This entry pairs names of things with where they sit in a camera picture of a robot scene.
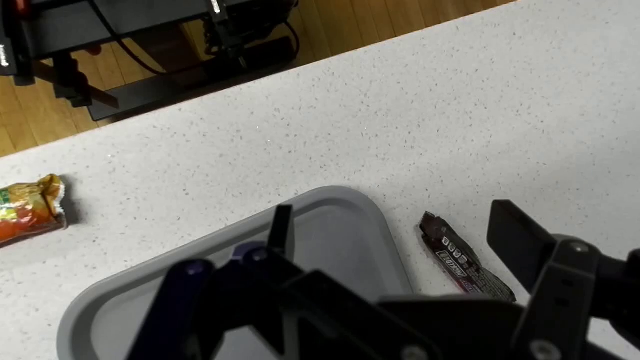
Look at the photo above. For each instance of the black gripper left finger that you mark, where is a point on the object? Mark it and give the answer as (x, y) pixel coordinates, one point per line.
(201, 300)

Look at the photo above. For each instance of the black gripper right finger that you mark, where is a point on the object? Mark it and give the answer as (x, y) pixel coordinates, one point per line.
(561, 286)

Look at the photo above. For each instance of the dark brown snack packet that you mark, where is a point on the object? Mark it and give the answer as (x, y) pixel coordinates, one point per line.
(455, 257)

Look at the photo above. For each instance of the yellow orange snack packet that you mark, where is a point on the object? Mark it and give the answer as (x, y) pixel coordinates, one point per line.
(26, 211)

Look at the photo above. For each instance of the grey plastic tray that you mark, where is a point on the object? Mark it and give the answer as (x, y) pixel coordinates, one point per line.
(333, 232)

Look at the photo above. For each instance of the black metal stand frame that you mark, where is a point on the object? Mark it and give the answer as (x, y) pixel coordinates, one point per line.
(66, 27)

